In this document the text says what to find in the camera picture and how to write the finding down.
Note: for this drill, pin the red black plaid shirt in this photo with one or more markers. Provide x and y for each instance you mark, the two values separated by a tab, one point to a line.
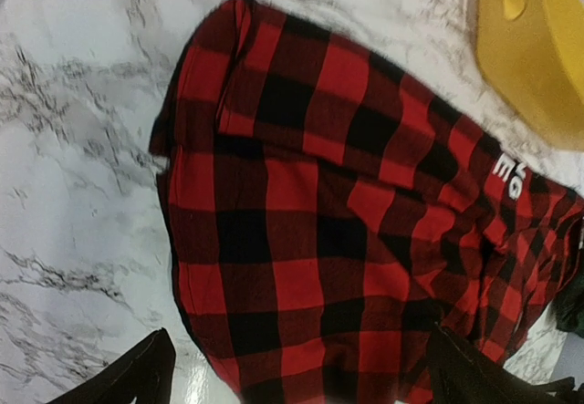
326	210

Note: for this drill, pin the dark green plaid skirt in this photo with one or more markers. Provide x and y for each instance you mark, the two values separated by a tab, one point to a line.
568	307

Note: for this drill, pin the yellow plastic basket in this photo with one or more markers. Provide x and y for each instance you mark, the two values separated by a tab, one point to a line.
531	53

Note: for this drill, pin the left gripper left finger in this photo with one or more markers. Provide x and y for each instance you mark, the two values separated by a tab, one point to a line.
141	375

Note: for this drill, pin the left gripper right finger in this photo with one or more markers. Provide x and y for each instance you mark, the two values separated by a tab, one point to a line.
461	374

